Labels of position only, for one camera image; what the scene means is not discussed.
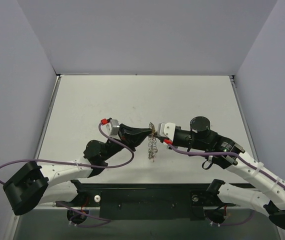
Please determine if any metal disc key organizer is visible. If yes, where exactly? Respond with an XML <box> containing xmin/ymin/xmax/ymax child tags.
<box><xmin>148</xmin><ymin>122</ymin><xmax>158</xmax><ymax>162</ymax></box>

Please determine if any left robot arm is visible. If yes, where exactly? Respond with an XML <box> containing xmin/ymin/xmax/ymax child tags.
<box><xmin>2</xmin><ymin>124</ymin><xmax>152</xmax><ymax>216</ymax></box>

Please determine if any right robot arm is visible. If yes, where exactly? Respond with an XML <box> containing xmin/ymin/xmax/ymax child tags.
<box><xmin>154</xmin><ymin>116</ymin><xmax>285</xmax><ymax>230</ymax></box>

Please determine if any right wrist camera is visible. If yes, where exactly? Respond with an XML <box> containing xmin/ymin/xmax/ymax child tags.
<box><xmin>156</xmin><ymin>122</ymin><xmax>176</xmax><ymax>145</ymax></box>

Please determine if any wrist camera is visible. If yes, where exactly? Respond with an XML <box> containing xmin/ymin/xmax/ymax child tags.
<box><xmin>156</xmin><ymin>122</ymin><xmax>176</xmax><ymax>145</ymax></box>
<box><xmin>100</xmin><ymin>118</ymin><xmax>120</xmax><ymax>137</ymax></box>

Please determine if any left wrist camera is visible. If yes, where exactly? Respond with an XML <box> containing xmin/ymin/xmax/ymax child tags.
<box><xmin>100</xmin><ymin>118</ymin><xmax>120</xmax><ymax>137</ymax></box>

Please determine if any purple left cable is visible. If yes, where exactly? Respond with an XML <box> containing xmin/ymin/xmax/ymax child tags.
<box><xmin>0</xmin><ymin>122</ymin><xmax>136</xmax><ymax>228</ymax></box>

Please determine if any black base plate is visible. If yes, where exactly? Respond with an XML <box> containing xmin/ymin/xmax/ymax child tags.
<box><xmin>65</xmin><ymin>183</ymin><xmax>224</xmax><ymax>221</ymax></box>

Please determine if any aluminium table edge rail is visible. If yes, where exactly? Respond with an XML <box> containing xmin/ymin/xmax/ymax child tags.
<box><xmin>229</xmin><ymin>75</ymin><xmax>243</xmax><ymax>117</ymax></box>

